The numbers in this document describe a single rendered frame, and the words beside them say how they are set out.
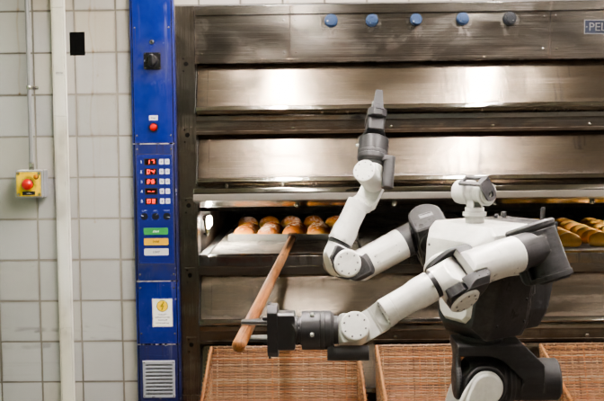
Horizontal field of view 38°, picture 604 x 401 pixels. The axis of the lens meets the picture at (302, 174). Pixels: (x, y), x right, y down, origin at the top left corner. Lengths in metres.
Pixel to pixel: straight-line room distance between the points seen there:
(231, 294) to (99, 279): 0.49
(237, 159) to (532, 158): 1.08
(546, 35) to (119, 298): 1.84
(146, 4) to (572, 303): 1.90
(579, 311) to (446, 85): 0.96
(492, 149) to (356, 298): 0.74
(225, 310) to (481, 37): 1.38
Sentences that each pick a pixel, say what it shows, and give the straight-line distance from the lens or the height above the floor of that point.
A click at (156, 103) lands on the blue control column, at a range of 3.22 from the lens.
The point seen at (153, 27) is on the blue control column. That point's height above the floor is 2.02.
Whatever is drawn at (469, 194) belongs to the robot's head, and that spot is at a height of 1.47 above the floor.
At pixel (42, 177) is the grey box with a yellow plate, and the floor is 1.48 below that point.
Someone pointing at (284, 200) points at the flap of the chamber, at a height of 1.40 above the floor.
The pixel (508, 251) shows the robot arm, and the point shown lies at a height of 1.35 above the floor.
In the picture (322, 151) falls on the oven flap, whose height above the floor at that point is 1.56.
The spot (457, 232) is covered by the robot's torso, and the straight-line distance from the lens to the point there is 2.33.
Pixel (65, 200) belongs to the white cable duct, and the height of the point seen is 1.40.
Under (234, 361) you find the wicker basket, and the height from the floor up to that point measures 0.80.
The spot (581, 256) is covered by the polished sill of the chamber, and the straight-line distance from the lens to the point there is 3.37.
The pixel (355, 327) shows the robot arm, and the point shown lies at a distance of 1.96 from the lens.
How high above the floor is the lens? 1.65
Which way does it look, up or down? 3 degrees down
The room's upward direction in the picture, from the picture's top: 1 degrees counter-clockwise
